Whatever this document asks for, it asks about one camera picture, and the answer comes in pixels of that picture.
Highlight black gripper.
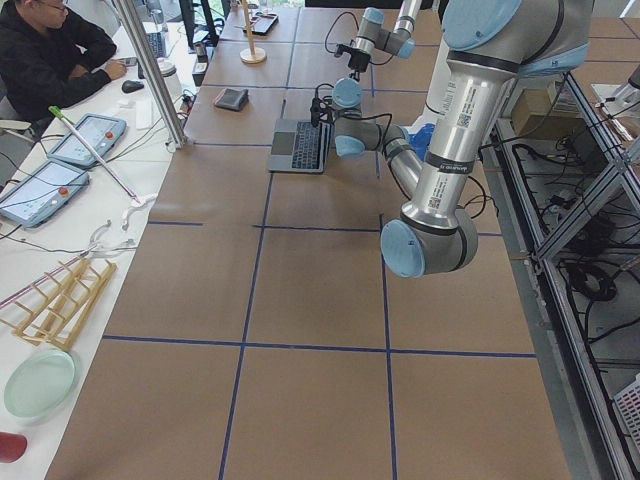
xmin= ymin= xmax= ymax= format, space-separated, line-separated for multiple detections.
xmin=348 ymin=49 xmax=371 ymax=82

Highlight grey laptop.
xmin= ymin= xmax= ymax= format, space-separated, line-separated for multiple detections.
xmin=267 ymin=119 xmax=333 ymax=174

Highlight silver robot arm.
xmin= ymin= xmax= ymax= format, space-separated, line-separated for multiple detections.
xmin=331 ymin=1 xmax=593 ymax=278
xmin=343 ymin=0 xmax=421 ymax=81

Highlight wooden mug tree stand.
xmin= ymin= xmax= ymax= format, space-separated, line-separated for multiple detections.
xmin=239 ymin=0 xmax=267 ymax=65

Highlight wine glass rack tray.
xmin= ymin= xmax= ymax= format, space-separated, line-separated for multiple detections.
xmin=250 ymin=13 xmax=279 ymax=36

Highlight folded grey cloth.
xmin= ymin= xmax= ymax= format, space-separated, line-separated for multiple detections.
xmin=213 ymin=88 xmax=249 ymax=112

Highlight far teach pendant tablet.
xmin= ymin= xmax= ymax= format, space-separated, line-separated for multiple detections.
xmin=47 ymin=114 xmax=127 ymax=168

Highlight teach pendant tablet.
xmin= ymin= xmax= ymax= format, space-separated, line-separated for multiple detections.
xmin=47 ymin=114 xmax=127 ymax=168
xmin=1 ymin=160 xmax=89 ymax=228

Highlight seated person in black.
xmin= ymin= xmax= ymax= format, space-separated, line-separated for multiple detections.
xmin=1 ymin=1 xmax=127 ymax=122

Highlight near teach pendant tablet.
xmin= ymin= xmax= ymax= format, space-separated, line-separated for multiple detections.
xmin=1 ymin=160 xmax=89 ymax=228

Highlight wooden dish rack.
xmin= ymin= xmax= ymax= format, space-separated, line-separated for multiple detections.
xmin=1 ymin=257 xmax=117 ymax=352

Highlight white plastic basket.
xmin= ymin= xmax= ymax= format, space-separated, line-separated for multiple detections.
xmin=614 ymin=373 xmax=640 ymax=451

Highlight green glass plate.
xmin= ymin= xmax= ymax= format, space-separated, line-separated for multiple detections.
xmin=4 ymin=350 xmax=76 ymax=419

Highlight red cup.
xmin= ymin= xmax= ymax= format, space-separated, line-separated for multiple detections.
xmin=0 ymin=431 xmax=28 ymax=463

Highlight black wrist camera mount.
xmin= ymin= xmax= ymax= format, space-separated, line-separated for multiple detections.
xmin=310 ymin=83 xmax=334 ymax=127
xmin=333 ymin=44 xmax=352 ymax=58

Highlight black camera cable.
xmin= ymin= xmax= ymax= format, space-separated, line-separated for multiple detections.
xmin=324 ymin=10 xmax=362 ymax=52

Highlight aluminium frame post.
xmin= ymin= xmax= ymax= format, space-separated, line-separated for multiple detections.
xmin=114 ymin=0 xmax=187 ymax=153

